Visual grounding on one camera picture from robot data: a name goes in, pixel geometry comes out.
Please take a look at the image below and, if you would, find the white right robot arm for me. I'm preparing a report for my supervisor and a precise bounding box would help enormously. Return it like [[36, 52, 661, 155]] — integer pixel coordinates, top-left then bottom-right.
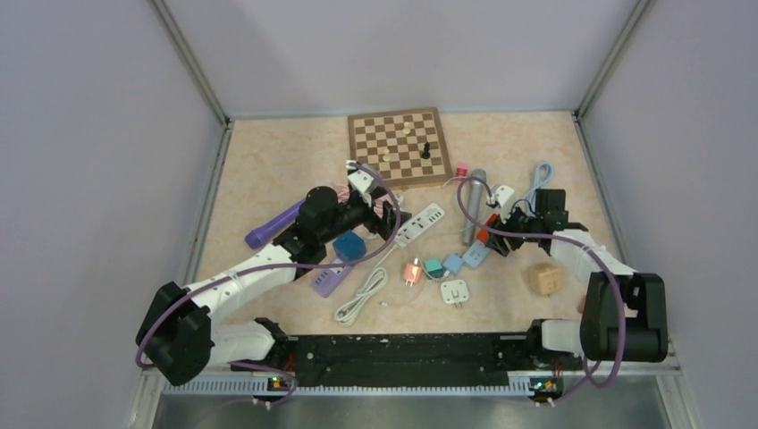
[[484, 185, 669, 368]]

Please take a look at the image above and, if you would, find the white power strip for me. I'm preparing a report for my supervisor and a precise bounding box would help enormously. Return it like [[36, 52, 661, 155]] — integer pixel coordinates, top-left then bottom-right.
[[394, 203, 445, 248]]

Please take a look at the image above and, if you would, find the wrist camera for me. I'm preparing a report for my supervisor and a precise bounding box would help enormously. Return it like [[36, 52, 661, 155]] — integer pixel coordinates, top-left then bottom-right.
[[486, 185, 517, 222], [346, 160, 387, 207]]

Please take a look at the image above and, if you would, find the light blue charger plug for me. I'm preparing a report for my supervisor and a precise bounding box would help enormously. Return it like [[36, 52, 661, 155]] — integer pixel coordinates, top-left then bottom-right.
[[442, 254, 464, 275]]

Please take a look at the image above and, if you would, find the wooden chessboard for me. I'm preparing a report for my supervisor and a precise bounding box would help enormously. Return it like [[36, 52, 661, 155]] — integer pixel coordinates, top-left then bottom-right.
[[347, 107, 455, 189]]

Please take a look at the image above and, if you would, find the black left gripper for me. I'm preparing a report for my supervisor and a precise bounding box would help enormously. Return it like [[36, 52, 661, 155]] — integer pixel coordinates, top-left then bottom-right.
[[320, 187, 411, 244]]

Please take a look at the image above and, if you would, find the red cube socket adapter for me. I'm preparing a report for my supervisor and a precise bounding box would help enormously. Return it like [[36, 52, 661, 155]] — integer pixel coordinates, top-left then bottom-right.
[[476, 213, 499, 244]]

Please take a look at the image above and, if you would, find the pink toy brick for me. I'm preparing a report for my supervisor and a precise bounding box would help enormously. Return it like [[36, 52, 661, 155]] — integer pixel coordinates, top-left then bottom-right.
[[455, 163, 469, 181]]

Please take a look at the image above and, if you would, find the purple power strip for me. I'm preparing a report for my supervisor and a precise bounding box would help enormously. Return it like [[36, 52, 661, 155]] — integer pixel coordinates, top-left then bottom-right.
[[311, 257, 354, 299]]

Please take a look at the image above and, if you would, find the light blue coiled cable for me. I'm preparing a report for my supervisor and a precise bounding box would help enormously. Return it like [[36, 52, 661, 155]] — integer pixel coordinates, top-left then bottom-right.
[[523, 161, 554, 215]]

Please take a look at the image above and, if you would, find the silver microphone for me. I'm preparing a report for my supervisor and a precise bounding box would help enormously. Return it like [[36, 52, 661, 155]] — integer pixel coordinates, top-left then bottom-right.
[[461, 168, 486, 246]]

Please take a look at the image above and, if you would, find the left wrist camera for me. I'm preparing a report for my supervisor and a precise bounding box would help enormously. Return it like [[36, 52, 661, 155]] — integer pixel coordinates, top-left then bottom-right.
[[346, 160, 387, 207]]

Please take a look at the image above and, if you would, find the blue cube socket adapter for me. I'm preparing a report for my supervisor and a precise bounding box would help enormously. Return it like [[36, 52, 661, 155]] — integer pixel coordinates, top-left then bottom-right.
[[333, 231, 366, 262]]

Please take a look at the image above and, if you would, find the teal charger plug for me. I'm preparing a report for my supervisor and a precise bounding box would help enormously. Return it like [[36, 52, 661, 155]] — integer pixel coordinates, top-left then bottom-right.
[[423, 258, 446, 280]]

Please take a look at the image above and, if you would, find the wooden cube socket adapter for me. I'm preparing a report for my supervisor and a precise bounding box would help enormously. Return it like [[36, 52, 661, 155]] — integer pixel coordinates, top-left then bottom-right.
[[527, 262, 563, 296]]

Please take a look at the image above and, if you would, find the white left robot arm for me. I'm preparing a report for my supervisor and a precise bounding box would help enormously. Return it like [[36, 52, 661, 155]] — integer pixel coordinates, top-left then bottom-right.
[[135, 186, 411, 386]]

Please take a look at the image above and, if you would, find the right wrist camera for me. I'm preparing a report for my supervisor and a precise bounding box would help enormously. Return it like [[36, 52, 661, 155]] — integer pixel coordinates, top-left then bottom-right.
[[486, 185, 517, 222]]

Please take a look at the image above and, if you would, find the purple microphone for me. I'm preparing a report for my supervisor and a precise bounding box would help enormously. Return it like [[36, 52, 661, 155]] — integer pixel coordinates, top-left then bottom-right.
[[244, 198, 305, 249]]

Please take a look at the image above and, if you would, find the light blue power strip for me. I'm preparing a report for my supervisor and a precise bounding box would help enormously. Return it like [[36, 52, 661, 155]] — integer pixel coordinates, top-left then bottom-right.
[[461, 240, 492, 270]]

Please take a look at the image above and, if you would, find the orange pink charger plug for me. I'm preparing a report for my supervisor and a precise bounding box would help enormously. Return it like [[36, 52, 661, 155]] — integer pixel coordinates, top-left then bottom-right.
[[403, 257, 423, 287]]

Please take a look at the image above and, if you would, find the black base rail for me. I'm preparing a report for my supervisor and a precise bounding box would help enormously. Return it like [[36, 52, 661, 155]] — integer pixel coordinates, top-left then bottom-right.
[[257, 317, 581, 388]]

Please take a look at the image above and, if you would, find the white charger plug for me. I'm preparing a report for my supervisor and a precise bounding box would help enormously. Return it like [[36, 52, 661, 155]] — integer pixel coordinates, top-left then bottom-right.
[[439, 280, 470, 309]]

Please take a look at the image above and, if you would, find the white coiled power cable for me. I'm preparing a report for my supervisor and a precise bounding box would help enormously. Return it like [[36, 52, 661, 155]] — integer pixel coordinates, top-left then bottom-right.
[[364, 192, 408, 241]]

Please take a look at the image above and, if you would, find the white flat coiled cable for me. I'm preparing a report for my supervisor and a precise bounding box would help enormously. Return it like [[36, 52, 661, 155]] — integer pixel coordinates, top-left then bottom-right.
[[333, 243, 398, 328]]

